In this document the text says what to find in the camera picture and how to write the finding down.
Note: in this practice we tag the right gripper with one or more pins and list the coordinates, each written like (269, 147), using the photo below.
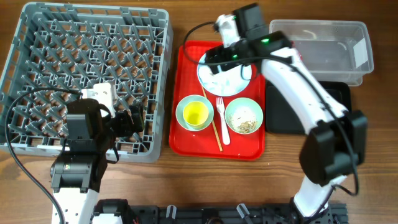
(223, 52)

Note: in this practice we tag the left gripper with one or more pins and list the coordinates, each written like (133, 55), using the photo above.
(127, 129)

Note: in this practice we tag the light blue bowl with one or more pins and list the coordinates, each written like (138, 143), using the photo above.
(184, 102)

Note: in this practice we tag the white plastic fork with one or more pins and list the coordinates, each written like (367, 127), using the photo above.
(224, 129)

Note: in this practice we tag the green bowl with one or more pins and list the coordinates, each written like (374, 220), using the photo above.
(244, 103)

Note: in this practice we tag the wooden chopstick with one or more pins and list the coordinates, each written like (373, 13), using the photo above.
(214, 126)

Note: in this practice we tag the food scraps and rice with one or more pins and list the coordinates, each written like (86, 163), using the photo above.
(243, 120)

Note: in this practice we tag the yellow plastic cup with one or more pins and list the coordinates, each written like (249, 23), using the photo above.
(195, 114)

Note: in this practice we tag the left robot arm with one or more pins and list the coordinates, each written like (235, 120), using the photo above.
(77, 173)

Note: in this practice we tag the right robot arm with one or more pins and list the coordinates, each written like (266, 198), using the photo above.
(336, 137)

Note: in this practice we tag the grey plastic dishwasher rack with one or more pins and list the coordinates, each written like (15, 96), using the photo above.
(60, 48)

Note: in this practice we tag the light blue round plate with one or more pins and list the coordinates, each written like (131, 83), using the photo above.
(228, 83)

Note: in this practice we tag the red plastic tray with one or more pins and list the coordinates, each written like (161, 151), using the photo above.
(203, 143)

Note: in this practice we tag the black plastic tray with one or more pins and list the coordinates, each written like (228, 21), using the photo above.
(281, 118)

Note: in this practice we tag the clear plastic bin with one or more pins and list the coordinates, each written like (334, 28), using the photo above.
(333, 51)

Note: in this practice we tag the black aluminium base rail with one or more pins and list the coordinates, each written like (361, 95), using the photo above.
(217, 214)

